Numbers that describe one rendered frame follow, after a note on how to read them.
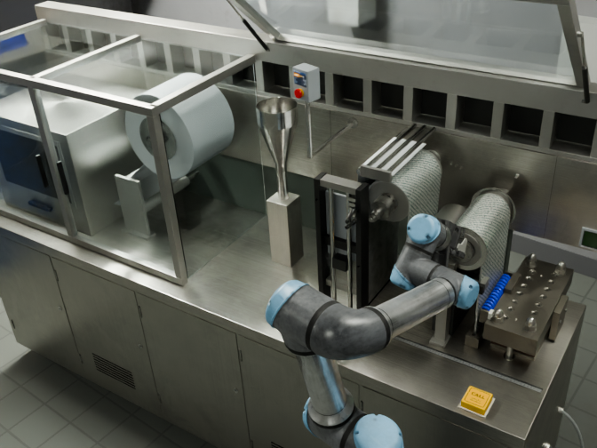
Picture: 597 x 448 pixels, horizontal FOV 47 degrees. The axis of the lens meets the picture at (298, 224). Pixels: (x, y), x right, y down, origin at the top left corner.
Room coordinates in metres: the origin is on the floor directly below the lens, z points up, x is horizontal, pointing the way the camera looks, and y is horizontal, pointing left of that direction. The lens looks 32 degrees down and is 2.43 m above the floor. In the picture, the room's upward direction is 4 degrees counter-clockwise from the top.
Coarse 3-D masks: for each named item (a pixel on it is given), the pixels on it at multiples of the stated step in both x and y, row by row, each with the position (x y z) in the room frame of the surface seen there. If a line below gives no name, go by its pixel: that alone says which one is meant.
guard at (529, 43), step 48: (240, 0) 2.30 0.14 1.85; (288, 0) 2.15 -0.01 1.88; (336, 0) 2.02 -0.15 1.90; (384, 0) 1.90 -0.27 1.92; (432, 0) 1.80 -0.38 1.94; (480, 0) 1.71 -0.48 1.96; (384, 48) 2.20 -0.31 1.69; (432, 48) 2.05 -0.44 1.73; (480, 48) 1.93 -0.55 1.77; (528, 48) 1.82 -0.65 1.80
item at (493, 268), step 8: (504, 240) 1.80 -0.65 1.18; (496, 248) 1.74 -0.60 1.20; (504, 248) 1.81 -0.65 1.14; (496, 256) 1.75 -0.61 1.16; (504, 256) 1.82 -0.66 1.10; (488, 264) 1.69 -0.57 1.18; (496, 264) 1.76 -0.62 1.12; (480, 272) 1.64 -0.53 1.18; (488, 272) 1.69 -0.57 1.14; (496, 272) 1.77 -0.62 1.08; (480, 280) 1.64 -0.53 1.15; (496, 280) 1.78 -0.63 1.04; (488, 288) 1.71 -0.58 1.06; (480, 296) 1.65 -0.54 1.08; (488, 296) 1.72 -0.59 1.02; (480, 304) 1.66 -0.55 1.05
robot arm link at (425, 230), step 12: (420, 216) 1.44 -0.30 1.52; (432, 216) 1.46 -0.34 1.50; (408, 228) 1.43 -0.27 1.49; (420, 228) 1.42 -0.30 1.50; (432, 228) 1.41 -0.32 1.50; (444, 228) 1.47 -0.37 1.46; (408, 240) 1.43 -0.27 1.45; (420, 240) 1.40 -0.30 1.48; (432, 240) 1.40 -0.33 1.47; (444, 240) 1.46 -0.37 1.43; (432, 252) 1.41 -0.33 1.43
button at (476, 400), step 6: (468, 390) 1.42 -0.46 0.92; (474, 390) 1.42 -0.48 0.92; (480, 390) 1.42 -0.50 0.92; (468, 396) 1.40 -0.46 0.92; (474, 396) 1.39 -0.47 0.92; (480, 396) 1.39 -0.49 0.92; (486, 396) 1.39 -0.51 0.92; (492, 396) 1.40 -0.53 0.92; (462, 402) 1.38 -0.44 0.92; (468, 402) 1.38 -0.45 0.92; (474, 402) 1.38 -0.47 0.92; (480, 402) 1.37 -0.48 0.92; (486, 402) 1.37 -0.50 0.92; (468, 408) 1.37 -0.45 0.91; (474, 408) 1.36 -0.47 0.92; (480, 408) 1.35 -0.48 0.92; (486, 408) 1.36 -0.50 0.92
